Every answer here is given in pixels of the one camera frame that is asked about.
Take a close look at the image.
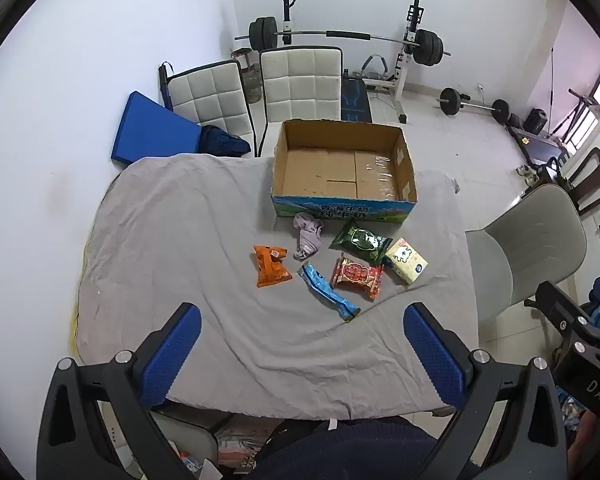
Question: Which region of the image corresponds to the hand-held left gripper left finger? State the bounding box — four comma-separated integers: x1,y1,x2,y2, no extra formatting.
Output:
36,302,203,480

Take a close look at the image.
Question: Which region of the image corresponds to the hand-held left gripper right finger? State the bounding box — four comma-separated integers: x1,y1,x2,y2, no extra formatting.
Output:
402,302,568,480

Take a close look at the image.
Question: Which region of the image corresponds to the yellow tissue pack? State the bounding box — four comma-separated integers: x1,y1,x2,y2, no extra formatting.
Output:
382,237,429,287

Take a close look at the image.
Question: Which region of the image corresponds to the red snack packet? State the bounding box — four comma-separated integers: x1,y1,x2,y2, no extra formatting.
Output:
330,254,385,301

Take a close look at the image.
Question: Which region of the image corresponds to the blue snack packet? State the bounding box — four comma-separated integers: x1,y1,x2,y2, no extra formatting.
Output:
297,261,362,323

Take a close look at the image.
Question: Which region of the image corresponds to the orange snack packet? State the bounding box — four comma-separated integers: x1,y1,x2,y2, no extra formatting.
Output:
251,244,292,289

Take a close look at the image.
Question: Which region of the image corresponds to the green wet wipes packet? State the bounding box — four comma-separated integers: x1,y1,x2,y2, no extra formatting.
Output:
328,219,393,267

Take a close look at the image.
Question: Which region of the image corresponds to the pale purple sock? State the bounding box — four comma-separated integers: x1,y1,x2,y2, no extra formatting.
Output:
292,212,326,261

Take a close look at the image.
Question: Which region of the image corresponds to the cardboard box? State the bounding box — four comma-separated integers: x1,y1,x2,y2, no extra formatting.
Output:
271,119,419,224

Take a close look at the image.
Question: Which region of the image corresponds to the grey plastic chair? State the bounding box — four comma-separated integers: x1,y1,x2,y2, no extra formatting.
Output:
465,183,588,323

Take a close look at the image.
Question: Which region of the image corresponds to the grey blanket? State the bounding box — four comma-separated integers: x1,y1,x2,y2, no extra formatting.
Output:
70,152,481,421

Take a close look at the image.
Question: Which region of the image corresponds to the person's dark sweater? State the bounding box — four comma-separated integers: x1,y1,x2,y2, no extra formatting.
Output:
250,417,461,480

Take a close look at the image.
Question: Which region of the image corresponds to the dark armchair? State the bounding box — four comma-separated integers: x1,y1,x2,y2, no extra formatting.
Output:
530,155,576,196

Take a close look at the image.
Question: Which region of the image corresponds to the treadmill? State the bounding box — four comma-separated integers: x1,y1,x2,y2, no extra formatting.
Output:
505,125,568,166

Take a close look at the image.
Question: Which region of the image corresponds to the black speaker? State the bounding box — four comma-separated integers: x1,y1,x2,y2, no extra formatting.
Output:
524,107,550,135

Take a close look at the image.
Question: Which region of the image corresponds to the dark blue jacket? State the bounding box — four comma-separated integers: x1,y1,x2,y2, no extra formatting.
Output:
200,125,252,158

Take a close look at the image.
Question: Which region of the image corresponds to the small barbell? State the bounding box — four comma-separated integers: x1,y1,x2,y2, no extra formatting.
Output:
437,87,511,125

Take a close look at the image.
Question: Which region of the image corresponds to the blue foam mat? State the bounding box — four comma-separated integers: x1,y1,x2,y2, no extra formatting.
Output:
111,91,202,166

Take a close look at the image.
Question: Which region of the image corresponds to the white quilted chair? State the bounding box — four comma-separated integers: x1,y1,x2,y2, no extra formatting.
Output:
257,46,344,156
166,59,257,158

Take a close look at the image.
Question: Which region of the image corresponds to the black weight bench pad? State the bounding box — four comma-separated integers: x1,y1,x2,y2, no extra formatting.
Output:
341,76,373,123

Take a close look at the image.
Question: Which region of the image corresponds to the black and blue pole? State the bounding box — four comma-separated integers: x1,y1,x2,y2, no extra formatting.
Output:
158,62,176,111

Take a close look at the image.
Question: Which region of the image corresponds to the white bench press rack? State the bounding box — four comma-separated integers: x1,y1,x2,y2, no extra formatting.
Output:
277,0,421,123

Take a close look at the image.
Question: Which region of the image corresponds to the clear water jug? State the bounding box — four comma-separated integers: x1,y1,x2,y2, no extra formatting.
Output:
242,62,265,106

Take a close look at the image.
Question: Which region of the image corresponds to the large barbell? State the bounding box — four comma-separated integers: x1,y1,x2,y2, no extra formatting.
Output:
234,16,452,67

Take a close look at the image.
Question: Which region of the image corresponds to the grey exercise handle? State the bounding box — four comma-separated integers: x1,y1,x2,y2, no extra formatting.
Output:
362,54,391,81

